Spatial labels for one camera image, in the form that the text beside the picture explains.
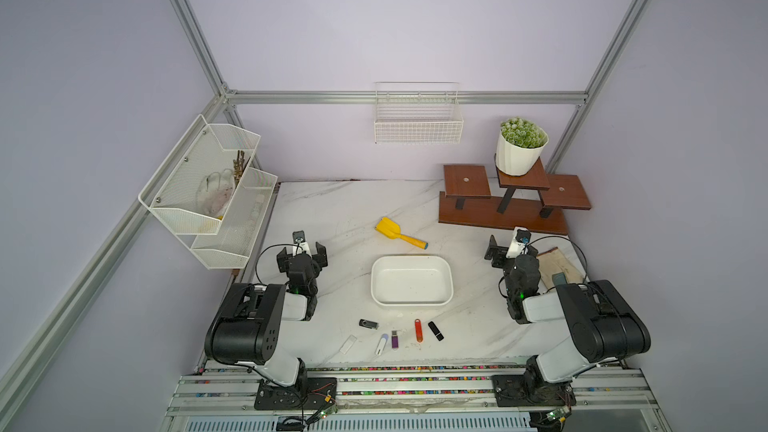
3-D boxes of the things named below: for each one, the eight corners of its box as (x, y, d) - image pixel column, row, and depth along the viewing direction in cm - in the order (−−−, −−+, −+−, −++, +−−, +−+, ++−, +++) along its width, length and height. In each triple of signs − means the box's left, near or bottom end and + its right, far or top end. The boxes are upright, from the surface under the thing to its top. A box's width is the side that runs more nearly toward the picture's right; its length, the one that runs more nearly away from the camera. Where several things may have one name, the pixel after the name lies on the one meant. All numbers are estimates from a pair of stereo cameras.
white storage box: (371, 311, 90) (369, 302, 84) (373, 265, 100) (372, 255, 95) (453, 310, 89) (457, 302, 84) (447, 265, 99) (450, 255, 94)
